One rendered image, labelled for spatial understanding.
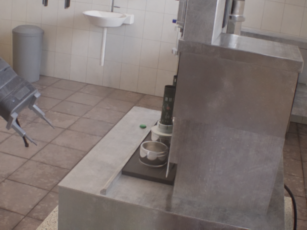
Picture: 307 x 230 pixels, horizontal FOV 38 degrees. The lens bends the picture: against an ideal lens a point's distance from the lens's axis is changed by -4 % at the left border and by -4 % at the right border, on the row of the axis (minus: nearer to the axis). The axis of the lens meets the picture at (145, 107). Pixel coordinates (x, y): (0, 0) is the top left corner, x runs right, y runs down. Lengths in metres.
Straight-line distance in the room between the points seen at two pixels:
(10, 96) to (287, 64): 0.51
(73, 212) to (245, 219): 0.37
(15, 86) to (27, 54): 4.24
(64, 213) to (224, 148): 0.38
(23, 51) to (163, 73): 1.53
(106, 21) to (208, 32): 3.70
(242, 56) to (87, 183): 0.43
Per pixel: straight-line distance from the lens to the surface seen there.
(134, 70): 5.02
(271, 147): 0.92
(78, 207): 1.01
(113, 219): 0.99
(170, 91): 1.14
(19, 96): 0.81
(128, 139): 1.24
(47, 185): 3.06
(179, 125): 0.93
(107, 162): 1.11
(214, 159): 0.94
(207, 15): 0.86
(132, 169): 1.06
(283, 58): 0.87
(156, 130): 1.18
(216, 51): 0.87
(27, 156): 3.43
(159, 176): 1.04
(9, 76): 0.83
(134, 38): 4.95
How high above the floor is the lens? 1.51
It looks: 19 degrees down
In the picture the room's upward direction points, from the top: 7 degrees clockwise
